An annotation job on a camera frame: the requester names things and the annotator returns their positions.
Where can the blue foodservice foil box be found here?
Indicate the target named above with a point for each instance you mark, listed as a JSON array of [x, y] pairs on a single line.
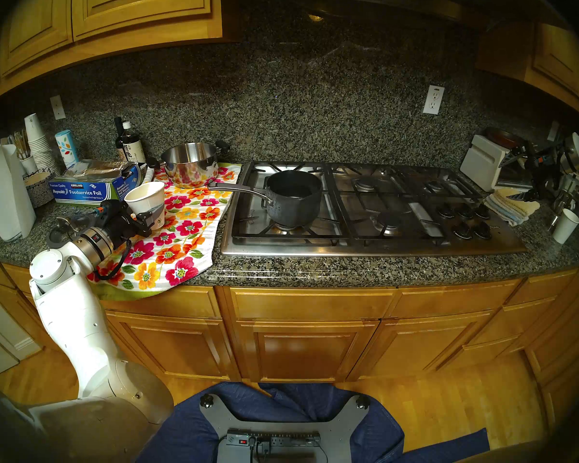
[[82, 192]]

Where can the white wall power outlet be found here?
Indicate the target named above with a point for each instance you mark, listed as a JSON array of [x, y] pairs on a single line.
[[433, 100]]

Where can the large white paper cup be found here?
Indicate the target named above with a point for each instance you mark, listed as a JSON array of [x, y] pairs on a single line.
[[147, 197]]

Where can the white wall switch plate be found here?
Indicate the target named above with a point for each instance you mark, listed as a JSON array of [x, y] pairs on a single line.
[[554, 131], [57, 108]]

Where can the stack of white paper cups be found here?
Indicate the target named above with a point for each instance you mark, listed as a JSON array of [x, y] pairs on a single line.
[[41, 143]]

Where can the blue moving blanket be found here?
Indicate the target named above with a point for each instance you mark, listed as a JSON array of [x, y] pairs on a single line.
[[183, 433]]

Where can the black round lid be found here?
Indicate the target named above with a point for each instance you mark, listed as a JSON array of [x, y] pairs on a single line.
[[57, 238]]

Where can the white paper towel roll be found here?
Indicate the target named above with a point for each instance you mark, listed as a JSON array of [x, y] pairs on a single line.
[[7, 192]]

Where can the white cup with wooden utensils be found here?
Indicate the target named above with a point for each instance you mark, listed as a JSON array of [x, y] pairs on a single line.
[[27, 163]]

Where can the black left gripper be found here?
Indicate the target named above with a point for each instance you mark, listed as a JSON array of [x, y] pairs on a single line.
[[120, 223]]

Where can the dark bottle with white label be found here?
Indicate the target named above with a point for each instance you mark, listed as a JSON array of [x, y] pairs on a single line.
[[133, 146]]

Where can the slim dark glass bottle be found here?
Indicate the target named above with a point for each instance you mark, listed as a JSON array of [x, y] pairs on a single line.
[[118, 136]]

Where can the grey robot torso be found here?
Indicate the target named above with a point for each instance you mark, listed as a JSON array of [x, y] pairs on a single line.
[[53, 438]]

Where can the wooden lower cabinet run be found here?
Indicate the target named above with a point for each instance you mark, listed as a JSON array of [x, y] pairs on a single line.
[[304, 346]]

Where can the blue patterned paper cup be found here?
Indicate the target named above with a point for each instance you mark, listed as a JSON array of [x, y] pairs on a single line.
[[66, 148]]

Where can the dark patterned bowl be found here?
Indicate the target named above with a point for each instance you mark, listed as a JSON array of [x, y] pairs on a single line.
[[38, 189]]

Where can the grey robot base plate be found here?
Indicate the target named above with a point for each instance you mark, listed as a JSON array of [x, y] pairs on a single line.
[[284, 421]]

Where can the folded striped dish cloth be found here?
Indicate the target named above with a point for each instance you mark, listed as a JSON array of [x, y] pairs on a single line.
[[511, 207]]

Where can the floral kitchen towel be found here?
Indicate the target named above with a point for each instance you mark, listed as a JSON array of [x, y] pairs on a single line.
[[183, 245]]

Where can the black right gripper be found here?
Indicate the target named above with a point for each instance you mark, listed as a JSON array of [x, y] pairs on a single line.
[[543, 172]]

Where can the stainless steel stock pot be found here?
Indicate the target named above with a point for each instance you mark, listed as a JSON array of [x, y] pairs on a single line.
[[190, 170]]

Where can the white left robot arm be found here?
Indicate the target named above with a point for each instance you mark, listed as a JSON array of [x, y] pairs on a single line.
[[72, 312]]

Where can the grey power strip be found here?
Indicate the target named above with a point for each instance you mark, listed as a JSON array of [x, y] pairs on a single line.
[[284, 439]]

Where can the stainless steel gas cooktop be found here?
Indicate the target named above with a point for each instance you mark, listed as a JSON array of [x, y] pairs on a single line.
[[366, 247]]

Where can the small white paper cup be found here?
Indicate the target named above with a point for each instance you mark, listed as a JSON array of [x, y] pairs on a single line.
[[565, 226]]

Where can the wooden upper cabinet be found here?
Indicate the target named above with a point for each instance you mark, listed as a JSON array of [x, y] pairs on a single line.
[[135, 6], [559, 57]]

